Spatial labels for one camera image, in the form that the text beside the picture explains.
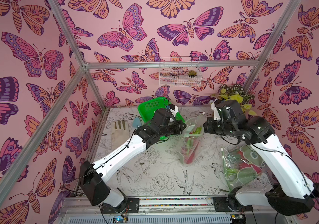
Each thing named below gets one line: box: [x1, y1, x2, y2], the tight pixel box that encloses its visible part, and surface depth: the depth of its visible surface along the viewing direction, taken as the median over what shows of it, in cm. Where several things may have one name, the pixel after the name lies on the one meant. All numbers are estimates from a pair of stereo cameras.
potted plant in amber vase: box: [209, 83, 257, 116], surface depth 96 cm
